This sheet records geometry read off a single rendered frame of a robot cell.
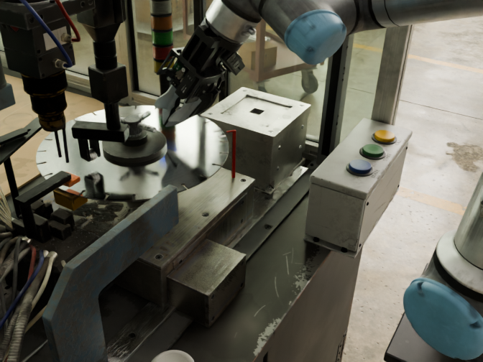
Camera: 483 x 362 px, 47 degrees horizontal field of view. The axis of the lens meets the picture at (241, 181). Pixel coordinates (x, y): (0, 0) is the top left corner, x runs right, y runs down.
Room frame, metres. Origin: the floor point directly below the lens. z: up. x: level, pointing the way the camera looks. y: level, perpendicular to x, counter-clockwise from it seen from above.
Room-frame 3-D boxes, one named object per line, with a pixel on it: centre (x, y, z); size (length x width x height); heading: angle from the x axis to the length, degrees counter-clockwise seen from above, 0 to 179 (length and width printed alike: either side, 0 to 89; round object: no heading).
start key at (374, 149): (0.93, -0.25, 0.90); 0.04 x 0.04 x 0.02
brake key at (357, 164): (0.87, -0.22, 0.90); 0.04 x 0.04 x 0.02
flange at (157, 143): (0.84, 0.19, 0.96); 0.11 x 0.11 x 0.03
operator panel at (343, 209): (0.94, -0.24, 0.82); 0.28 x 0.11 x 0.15; 150
